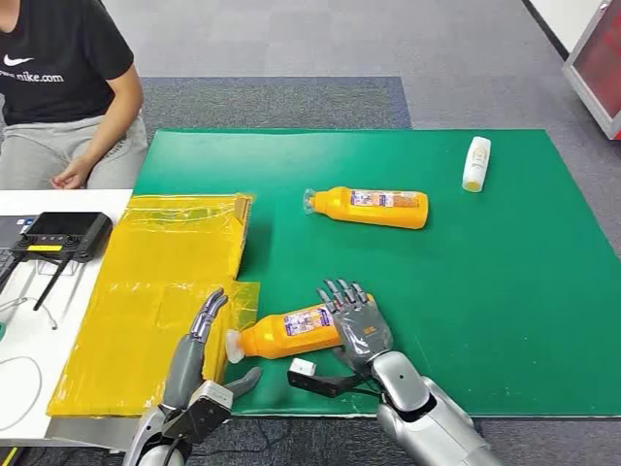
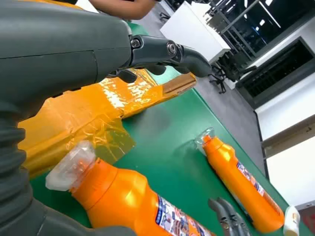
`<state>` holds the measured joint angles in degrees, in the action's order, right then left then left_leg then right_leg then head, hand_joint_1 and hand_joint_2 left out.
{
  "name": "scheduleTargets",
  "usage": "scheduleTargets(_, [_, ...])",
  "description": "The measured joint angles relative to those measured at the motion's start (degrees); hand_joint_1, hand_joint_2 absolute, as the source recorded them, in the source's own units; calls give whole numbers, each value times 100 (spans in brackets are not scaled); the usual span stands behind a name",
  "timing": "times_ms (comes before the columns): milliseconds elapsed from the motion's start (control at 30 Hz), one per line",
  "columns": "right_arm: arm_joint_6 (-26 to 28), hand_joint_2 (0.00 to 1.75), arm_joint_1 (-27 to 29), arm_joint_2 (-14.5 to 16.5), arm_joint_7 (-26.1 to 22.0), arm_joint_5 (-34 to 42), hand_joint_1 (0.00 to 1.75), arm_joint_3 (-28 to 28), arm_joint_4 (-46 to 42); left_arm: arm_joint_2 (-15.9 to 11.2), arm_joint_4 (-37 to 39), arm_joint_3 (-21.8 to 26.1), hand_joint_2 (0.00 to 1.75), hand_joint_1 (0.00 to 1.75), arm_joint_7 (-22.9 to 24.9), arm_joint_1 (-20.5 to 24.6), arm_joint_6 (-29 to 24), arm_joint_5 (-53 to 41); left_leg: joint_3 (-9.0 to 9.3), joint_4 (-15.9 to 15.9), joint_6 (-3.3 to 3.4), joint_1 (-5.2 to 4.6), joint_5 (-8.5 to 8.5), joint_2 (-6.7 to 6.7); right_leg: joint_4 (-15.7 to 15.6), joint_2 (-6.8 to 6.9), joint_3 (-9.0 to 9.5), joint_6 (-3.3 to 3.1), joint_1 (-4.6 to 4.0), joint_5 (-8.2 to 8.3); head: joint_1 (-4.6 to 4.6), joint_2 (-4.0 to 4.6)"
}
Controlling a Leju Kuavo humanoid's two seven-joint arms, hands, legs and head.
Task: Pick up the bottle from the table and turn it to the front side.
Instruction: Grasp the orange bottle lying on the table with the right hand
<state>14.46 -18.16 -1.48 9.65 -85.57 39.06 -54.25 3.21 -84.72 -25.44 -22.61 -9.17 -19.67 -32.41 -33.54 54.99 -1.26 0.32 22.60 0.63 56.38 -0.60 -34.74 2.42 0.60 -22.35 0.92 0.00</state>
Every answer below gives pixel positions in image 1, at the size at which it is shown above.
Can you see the person's left forearm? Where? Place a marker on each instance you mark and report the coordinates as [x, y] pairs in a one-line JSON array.
[[116, 119]]

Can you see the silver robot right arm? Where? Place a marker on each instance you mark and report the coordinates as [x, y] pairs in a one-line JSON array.
[[427, 411]]

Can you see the yellow tape-wrapped cardboard box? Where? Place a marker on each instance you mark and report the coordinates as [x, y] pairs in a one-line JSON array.
[[146, 289]]

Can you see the person's left hand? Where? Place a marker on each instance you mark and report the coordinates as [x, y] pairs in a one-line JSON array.
[[72, 175]]

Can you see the green table mat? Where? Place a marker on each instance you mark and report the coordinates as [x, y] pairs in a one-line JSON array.
[[437, 289]]

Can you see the person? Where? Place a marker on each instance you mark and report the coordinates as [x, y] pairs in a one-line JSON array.
[[53, 71]]

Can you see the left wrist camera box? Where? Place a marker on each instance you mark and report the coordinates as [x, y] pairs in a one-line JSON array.
[[198, 411]]

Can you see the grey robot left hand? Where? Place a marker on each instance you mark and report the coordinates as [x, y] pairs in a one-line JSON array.
[[186, 366]]

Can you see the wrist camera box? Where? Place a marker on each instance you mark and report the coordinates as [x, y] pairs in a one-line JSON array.
[[315, 381], [198, 411]]

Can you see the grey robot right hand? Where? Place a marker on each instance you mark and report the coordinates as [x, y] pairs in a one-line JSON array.
[[361, 331]]

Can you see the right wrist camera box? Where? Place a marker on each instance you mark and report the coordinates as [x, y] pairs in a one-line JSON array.
[[315, 381]]

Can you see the white cabinet with red panel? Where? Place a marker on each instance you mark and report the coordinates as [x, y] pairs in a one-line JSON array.
[[599, 71]]

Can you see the orange bottle with clear cap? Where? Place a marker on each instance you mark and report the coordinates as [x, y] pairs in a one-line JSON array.
[[373, 209], [291, 331]]

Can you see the dark laptop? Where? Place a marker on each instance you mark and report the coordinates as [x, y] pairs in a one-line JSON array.
[[12, 241]]

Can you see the small white bottle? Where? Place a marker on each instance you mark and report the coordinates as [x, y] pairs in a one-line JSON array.
[[476, 164]]

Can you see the black remote controller with antennas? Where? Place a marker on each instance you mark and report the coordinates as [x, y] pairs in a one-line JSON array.
[[68, 235]]

